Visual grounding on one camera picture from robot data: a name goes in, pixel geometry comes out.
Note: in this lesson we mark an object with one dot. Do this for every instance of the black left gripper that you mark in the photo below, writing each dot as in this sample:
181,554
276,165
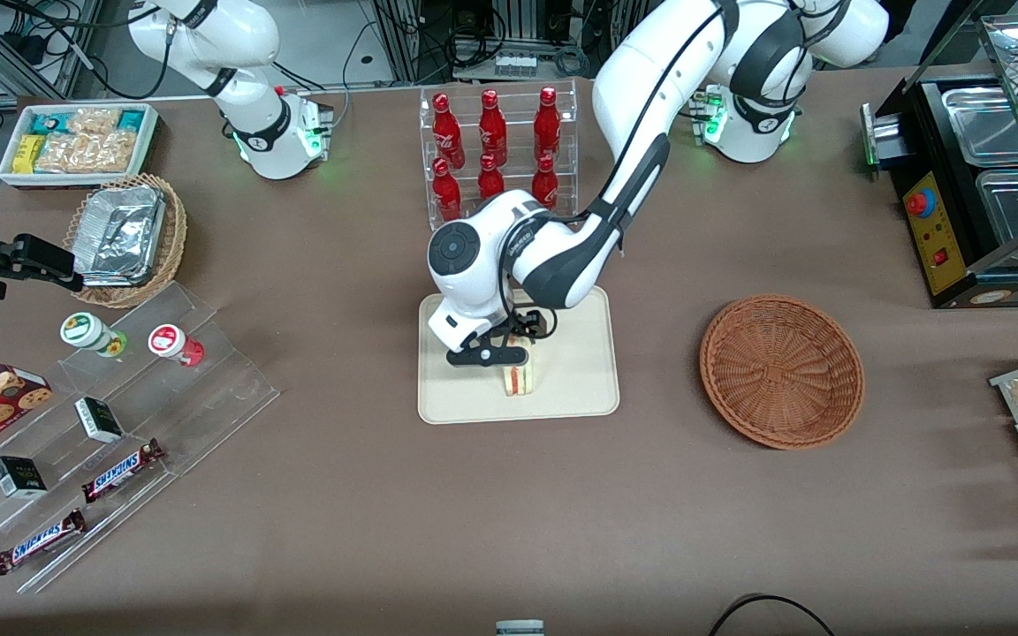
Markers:
530,323

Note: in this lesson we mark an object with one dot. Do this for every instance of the triangle sandwich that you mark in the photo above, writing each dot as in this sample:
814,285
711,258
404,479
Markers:
520,380

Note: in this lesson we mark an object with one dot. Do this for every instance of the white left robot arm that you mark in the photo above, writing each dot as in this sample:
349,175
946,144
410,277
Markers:
650,79

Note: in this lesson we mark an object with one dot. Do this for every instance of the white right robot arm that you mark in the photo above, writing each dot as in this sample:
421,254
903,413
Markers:
253,53

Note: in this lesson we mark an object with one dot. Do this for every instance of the cream plastic tray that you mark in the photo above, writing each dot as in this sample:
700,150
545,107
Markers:
580,380

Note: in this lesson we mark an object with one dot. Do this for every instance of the light wicker basket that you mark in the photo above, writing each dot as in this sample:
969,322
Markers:
171,238

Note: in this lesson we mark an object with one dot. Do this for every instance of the brown wicker basket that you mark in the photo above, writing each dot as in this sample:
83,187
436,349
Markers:
783,371

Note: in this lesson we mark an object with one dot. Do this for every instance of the green lid cup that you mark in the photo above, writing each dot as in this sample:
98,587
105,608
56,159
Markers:
83,329

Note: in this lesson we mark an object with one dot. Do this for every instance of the white plastic bin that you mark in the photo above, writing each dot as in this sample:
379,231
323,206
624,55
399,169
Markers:
10,181

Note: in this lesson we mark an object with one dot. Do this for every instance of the silver foil container stack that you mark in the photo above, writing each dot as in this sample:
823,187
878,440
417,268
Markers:
125,234

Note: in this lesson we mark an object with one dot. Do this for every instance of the yellow snack packet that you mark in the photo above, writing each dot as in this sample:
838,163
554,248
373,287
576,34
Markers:
28,154

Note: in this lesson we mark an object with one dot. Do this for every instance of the clear cracker bag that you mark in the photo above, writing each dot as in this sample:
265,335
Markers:
85,154
95,120

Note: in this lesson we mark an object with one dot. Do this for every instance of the teal snack packet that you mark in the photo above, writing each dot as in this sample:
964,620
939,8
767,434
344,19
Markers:
132,120
51,122

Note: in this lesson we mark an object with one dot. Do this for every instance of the red lid cup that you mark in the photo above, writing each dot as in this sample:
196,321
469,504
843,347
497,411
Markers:
169,340

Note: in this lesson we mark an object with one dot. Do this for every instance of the red cola bottle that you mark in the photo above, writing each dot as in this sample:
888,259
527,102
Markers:
492,128
547,124
447,132
491,177
545,181
447,190

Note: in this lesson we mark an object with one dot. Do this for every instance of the small black box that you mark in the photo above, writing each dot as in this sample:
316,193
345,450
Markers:
99,420
18,478

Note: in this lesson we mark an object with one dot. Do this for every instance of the Snickers chocolate bar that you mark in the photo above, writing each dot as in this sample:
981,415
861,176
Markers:
120,471
39,541

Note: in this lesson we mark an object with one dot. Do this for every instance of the clear acrylic tiered shelf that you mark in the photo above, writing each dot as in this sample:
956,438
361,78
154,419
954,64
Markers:
208,406

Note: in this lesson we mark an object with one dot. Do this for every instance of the clear acrylic bottle rack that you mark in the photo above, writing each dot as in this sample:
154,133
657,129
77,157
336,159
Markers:
513,97

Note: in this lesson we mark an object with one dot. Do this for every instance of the white power strip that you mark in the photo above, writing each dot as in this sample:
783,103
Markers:
516,65

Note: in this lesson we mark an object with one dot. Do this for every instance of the small grey device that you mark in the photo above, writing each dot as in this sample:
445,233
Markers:
520,628

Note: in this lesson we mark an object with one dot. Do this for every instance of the small metal box green light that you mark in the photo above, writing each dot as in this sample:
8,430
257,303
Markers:
882,137

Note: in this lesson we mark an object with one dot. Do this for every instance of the black food warmer machine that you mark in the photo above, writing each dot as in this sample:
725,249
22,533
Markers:
933,238

